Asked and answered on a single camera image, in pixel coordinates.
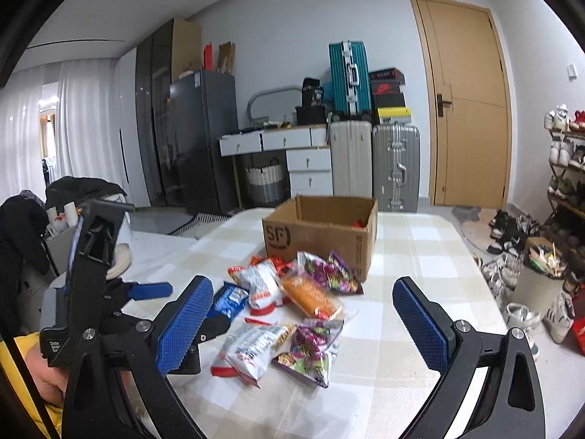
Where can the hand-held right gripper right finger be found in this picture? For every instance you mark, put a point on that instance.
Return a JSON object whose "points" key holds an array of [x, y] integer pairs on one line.
{"points": [[420, 329]]}

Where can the white desk with drawers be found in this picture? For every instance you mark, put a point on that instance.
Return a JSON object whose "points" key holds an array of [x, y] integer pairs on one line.
{"points": [[311, 164]]}

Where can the person's left hand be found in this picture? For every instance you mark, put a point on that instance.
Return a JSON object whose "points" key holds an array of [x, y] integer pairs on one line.
{"points": [[48, 384]]}

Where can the orange bread packet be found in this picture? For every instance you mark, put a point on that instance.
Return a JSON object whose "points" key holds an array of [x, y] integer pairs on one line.
{"points": [[311, 299]]}

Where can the brown cardboard panel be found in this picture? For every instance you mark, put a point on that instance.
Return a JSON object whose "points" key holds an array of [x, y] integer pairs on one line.
{"points": [[187, 45]]}

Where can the grey fridge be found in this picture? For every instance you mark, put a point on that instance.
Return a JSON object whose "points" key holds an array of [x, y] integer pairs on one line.
{"points": [[205, 146]]}

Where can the grey floor mat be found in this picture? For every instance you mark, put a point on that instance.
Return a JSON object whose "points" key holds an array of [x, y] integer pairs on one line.
{"points": [[475, 228]]}

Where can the red bag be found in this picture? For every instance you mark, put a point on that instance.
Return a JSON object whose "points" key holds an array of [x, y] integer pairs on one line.
{"points": [[209, 57]]}

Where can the white and red chips packet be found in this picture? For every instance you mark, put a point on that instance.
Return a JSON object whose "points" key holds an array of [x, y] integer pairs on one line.
{"points": [[251, 350], [263, 283]]}

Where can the blue snack packet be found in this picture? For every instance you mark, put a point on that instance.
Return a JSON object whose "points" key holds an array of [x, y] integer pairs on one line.
{"points": [[228, 302]]}

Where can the wooden shoe rack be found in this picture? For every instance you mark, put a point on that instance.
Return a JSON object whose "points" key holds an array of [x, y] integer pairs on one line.
{"points": [[555, 201]]}

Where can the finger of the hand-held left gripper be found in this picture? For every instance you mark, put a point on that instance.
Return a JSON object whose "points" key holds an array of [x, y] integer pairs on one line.
{"points": [[217, 324], [151, 290]]}

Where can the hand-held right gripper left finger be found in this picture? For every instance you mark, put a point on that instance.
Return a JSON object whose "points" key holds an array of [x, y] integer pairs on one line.
{"points": [[185, 324]]}

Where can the silver suitcase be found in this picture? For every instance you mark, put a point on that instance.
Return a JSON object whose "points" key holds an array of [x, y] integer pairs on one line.
{"points": [[395, 164]]}

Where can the black bag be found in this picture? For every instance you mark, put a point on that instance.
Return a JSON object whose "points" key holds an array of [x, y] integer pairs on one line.
{"points": [[311, 100]]}

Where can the beige suitcase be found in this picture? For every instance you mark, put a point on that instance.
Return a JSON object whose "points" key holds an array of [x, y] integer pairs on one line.
{"points": [[351, 160]]}

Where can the striped rug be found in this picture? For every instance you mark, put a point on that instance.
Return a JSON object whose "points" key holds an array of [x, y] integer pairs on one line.
{"points": [[205, 222]]}

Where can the woven laundry basket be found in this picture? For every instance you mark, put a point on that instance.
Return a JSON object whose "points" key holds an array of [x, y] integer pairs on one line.
{"points": [[265, 183]]}

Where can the dark glass wardrobe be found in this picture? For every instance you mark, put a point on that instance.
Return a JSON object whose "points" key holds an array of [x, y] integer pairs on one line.
{"points": [[153, 123]]}

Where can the oval mirror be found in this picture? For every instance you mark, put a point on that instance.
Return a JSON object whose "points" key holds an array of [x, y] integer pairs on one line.
{"points": [[256, 100]]}

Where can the teal suitcase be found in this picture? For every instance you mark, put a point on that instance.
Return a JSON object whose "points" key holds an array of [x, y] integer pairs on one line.
{"points": [[347, 77]]}

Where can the wooden door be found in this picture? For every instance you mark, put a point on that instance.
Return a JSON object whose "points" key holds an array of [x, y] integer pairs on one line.
{"points": [[466, 100]]}

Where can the pile of sneakers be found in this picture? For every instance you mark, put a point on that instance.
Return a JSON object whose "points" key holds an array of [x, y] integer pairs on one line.
{"points": [[507, 233]]}

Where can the cardboard box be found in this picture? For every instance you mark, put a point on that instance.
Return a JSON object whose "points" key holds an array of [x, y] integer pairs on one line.
{"points": [[315, 238]]}

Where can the black jacket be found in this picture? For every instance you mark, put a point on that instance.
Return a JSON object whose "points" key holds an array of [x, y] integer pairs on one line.
{"points": [[20, 238], [82, 190]]}

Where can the red snack packet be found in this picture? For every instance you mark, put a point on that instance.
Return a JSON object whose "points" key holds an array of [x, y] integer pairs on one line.
{"points": [[359, 224]]}

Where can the purple snack packet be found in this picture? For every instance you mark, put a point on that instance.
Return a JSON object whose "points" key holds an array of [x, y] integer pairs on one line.
{"points": [[311, 352], [333, 276]]}

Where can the chequered tablecloth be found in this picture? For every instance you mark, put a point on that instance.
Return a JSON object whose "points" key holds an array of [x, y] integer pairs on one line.
{"points": [[411, 247]]}

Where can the beige waste bin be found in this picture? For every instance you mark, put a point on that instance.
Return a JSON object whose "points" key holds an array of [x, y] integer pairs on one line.
{"points": [[539, 283]]}

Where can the brown paper bag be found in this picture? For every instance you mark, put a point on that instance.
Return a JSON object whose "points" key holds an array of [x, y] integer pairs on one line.
{"points": [[226, 57]]}

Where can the white curtain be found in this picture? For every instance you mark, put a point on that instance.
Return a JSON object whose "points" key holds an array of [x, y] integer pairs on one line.
{"points": [[82, 119]]}

